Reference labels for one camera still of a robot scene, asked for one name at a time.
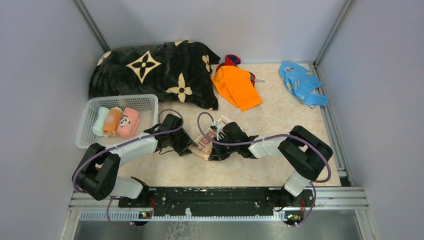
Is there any rolled orange towel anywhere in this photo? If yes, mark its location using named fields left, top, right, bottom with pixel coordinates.
left=103, top=107, right=123, bottom=137

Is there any red blue cloth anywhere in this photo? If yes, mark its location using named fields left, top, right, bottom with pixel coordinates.
left=215, top=54, right=256, bottom=87

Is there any aluminium frame rail right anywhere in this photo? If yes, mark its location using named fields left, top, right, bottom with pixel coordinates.
left=312, top=62, right=353, bottom=183

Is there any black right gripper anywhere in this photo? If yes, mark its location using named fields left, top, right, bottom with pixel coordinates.
left=209, top=134, right=239, bottom=161

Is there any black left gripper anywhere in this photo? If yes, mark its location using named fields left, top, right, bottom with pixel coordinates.
left=169, top=126, right=199, bottom=157

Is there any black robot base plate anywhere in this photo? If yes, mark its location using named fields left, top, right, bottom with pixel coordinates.
left=118, top=187, right=313, bottom=216

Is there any black floral blanket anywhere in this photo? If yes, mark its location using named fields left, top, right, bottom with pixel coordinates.
left=88, top=40, right=221, bottom=111

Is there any aluminium frame rail front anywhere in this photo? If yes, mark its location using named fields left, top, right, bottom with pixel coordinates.
left=79, top=207, right=300, bottom=223

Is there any rolled pink panda towel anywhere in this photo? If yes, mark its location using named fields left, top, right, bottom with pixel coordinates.
left=116, top=107, right=140, bottom=139

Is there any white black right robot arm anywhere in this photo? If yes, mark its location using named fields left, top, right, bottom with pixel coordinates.
left=209, top=121, right=333, bottom=206

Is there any white plastic basket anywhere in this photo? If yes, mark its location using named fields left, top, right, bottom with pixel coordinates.
left=75, top=94, right=159, bottom=149

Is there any striped rabbit print towel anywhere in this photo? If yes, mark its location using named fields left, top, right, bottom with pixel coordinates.
left=188, top=115, right=234, bottom=161

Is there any rolled white green towel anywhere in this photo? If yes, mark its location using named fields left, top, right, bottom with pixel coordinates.
left=91, top=107, right=110, bottom=137

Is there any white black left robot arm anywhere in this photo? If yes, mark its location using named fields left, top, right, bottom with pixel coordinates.
left=71, top=112, right=195, bottom=207

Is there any blue patterned towel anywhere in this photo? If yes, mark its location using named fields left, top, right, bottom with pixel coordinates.
left=278, top=61, right=329, bottom=108

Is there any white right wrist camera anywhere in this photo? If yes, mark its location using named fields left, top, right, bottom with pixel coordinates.
left=210, top=121, right=226, bottom=141

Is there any aluminium frame rail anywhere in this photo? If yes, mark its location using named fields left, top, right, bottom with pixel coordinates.
left=312, top=62, right=353, bottom=183
left=79, top=207, right=300, bottom=223

